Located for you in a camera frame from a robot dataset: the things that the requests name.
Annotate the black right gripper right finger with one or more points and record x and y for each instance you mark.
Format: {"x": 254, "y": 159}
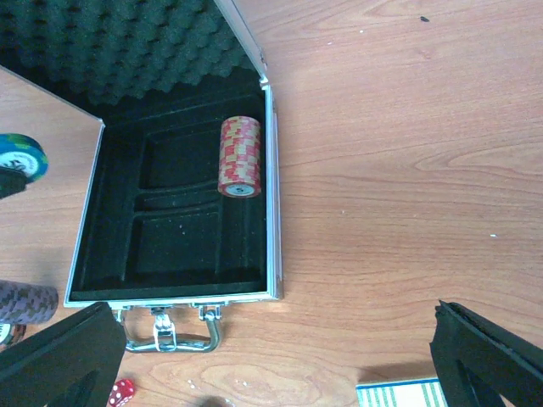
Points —
{"x": 479, "y": 363}

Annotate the aluminium poker case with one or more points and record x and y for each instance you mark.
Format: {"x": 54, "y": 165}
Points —
{"x": 160, "y": 77}

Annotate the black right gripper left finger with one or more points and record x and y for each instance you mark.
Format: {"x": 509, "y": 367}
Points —
{"x": 74, "y": 362}

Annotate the blue playing card box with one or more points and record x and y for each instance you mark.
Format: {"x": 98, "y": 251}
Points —
{"x": 425, "y": 392}

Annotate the brown poker chip stack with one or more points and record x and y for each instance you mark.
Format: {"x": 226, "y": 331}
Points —
{"x": 11, "y": 334}

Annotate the purple poker chip stack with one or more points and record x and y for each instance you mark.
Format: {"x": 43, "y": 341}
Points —
{"x": 27, "y": 304}

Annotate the red poker chip stack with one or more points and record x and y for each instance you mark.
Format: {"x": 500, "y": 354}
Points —
{"x": 239, "y": 160}

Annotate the red die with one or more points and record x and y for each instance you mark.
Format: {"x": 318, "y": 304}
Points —
{"x": 122, "y": 392}

